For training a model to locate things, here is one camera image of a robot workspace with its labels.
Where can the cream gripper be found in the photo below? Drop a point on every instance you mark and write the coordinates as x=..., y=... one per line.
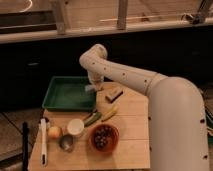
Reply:
x=96, y=80

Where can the blue sponge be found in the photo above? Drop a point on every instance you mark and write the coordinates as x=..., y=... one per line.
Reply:
x=90, y=88

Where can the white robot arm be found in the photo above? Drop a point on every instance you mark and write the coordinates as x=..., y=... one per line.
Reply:
x=176, y=112

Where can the green plastic tray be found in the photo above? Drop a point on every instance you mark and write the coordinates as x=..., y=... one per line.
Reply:
x=67, y=93

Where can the wooden block with dark base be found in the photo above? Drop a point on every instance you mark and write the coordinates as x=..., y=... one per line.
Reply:
x=114, y=94

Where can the yellow banana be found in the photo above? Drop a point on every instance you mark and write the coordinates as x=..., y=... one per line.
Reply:
x=109, y=114

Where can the green cucumber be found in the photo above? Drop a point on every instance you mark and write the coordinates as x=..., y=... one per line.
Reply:
x=95, y=116

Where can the white cup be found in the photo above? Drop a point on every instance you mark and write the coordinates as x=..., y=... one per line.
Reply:
x=75, y=127

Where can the orange bowl of grapes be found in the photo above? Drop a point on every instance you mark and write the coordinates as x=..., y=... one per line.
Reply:
x=103, y=138

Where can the yellow onion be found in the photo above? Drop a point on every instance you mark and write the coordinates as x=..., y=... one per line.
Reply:
x=55, y=132

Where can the metal cup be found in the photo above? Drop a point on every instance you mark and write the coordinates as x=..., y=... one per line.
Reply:
x=66, y=143

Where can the black pole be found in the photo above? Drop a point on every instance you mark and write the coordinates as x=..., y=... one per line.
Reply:
x=25, y=147

